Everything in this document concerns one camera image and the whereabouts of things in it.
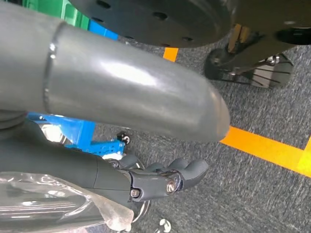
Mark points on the black caster wheel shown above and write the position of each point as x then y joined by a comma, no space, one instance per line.
218,66

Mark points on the blue metal shelf rack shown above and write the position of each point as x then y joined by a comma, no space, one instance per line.
80,132

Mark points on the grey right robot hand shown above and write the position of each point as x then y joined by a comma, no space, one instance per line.
136,93

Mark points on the green plastic crate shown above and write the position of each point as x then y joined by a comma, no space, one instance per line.
56,9

